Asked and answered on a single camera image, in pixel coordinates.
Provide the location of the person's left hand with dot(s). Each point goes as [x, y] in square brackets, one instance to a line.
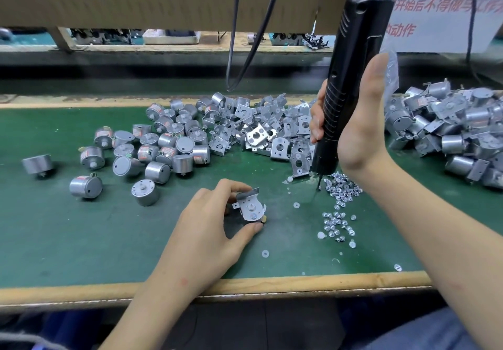
[200, 244]

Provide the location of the silver metal bracket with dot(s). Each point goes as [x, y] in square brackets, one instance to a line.
[247, 200]

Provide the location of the small clear plastic bag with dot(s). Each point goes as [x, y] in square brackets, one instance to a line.
[392, 75]

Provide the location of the person's right forearm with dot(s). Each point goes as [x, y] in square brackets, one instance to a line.
[444, 263]

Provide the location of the pile of assembled motors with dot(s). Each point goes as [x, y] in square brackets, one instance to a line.
[456, 126]

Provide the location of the pile of silver motors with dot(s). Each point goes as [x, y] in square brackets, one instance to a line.
[149, 153]

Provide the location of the pile of metal brackets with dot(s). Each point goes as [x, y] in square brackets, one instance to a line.
[251, 126]

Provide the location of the person's left forearm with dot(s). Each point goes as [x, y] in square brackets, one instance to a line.
[153, 318]

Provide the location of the black electric screwdriver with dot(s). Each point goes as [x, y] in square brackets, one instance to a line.
[358, 39]

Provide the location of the green bench mat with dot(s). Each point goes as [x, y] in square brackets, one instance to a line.
[31, 259]

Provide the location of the white paper sign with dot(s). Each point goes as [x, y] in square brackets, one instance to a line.
[456, 8]

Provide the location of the scatter of small silver screws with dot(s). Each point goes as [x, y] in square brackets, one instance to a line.
[338, 220]

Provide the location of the person's right hand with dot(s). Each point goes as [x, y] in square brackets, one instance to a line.
[365, 134]

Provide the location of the blue plastic bin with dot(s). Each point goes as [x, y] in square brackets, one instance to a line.
[71, 330]

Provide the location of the brown back panel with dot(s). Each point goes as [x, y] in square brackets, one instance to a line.
[157, 0]

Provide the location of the grey blue trousers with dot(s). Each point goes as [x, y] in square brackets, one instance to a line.
[428, 332]

